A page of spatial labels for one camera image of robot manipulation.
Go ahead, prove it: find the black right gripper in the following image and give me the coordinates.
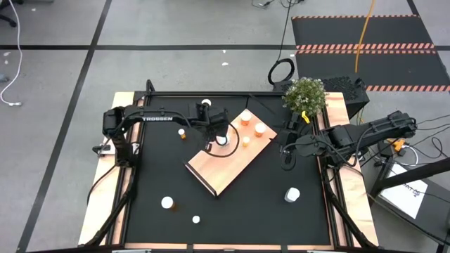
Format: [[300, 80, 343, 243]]
[[277, 112, 319, 172]]

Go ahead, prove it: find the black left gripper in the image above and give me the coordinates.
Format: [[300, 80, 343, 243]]
[[195, 103, 233, 152]]

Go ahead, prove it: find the wooden cutting board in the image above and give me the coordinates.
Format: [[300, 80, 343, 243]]
[[184, 108, 276, 197]]

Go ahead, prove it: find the potted green plant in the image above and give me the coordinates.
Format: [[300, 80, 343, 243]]
[[282, 77, 328, 118]]

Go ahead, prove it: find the black table mat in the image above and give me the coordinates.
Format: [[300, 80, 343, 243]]
[[123, 91, 332, 246]]

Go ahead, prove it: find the black hazard-striped floor mat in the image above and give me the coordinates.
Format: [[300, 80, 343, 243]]
[[290, 14, 437, 50], [295, 48, 450, 93]]

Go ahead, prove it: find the white paper sheet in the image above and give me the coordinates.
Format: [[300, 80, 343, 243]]
[[379, 163, 429, 220]]

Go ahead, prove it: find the black side cart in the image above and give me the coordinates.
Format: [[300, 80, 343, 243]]
[[368, 156, 450, 253]]

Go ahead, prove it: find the black office chair base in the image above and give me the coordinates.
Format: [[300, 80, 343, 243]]
[[0, 0, 25, 28]]

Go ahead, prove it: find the black coiled cable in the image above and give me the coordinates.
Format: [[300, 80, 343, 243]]
[[267, 0, 296, 86]]

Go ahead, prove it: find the orange cable connector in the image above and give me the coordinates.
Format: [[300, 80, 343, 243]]
[[386, 138, 408, 153]]

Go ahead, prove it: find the yellow cable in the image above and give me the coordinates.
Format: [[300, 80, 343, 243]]
[[354, 0, 377, 74]]

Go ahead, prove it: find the black metal rig frame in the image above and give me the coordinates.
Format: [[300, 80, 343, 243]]
[[77, 79, 380, 253]]

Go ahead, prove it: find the white cable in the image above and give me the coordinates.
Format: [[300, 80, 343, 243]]
[[0, 0, 24, 107]]

